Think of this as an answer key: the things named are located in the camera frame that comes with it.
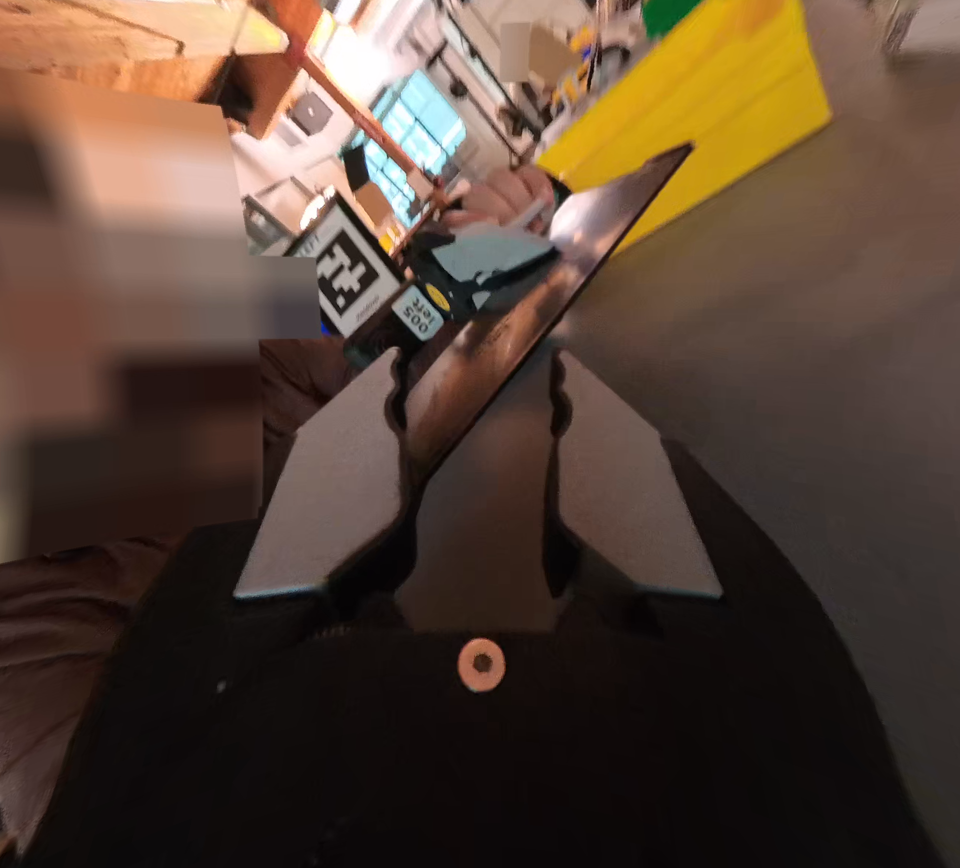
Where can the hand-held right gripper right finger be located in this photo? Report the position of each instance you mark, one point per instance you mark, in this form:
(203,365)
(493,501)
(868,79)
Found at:
(630,501)

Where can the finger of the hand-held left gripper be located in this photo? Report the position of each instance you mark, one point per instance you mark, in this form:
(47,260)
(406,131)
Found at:
(495,250)

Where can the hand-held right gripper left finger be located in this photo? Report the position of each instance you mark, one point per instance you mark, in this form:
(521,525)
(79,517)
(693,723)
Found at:
(337,493)

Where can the black panel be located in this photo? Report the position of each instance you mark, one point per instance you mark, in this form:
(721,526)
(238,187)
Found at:
(577,246)

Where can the yellow plastic bin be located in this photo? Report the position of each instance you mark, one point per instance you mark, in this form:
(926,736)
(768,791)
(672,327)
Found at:
(712,96)

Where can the person's left forearm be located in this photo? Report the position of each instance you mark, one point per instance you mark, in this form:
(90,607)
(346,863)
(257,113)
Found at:
(300,381)

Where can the person's left hand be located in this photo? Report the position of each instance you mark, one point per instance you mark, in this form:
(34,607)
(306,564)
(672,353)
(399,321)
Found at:
(510,197)

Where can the person's brown top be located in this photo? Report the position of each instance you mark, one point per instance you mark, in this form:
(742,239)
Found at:
(60,658)

